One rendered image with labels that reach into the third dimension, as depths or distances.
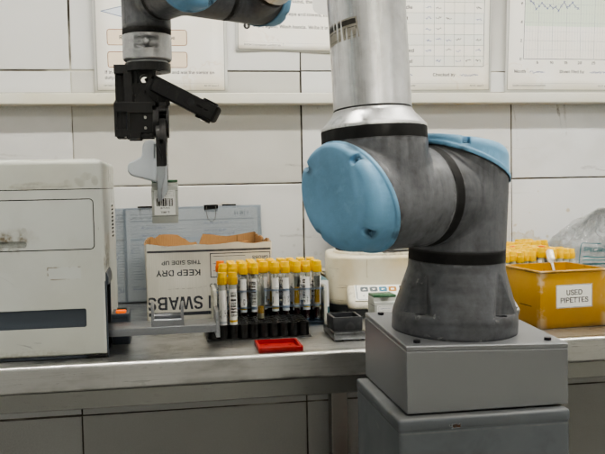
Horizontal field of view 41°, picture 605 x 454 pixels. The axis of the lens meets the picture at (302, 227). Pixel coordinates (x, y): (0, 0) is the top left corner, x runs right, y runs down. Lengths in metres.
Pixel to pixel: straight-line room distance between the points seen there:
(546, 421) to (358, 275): 0.71
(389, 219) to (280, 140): 1.10
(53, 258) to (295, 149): 0.81
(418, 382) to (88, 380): 0.53
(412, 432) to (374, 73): 0.39
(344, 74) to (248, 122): 1.05
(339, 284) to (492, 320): 0.69
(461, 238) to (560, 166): 1.20
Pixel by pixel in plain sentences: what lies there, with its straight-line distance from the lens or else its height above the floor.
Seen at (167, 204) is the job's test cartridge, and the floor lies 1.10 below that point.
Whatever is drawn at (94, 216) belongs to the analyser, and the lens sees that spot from 1.26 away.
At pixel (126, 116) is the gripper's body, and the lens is 1.27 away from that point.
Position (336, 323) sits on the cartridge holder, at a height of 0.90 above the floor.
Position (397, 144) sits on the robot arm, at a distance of 0.84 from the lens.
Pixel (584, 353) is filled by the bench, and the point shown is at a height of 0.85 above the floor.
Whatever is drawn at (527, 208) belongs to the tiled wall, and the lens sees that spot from 2.08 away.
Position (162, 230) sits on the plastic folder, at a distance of 1.87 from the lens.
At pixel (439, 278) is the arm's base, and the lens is 0.95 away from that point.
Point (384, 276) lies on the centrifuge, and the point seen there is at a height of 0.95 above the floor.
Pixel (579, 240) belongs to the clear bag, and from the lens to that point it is 1.95.
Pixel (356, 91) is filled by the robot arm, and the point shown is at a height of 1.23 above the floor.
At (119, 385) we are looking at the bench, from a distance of 1.25.
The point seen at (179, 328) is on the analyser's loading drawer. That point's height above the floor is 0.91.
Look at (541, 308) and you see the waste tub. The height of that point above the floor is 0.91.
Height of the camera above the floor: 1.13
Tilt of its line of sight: 3 degrees down
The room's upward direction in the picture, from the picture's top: 1 degrees counter-clockwise
